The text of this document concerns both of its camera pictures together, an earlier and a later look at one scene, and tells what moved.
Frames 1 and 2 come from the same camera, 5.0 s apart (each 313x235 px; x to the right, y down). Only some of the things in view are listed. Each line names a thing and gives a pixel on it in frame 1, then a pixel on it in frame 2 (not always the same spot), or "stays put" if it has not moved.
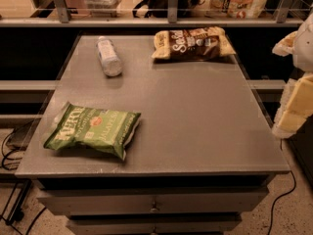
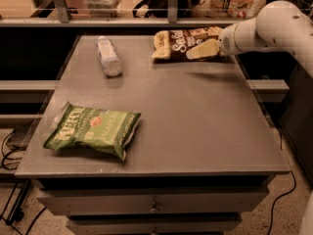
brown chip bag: (192, 44) stays put
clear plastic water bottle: (111, 62) stays put
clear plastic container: (101, 1) stays put
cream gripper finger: (295, 106) -> (207, 48)
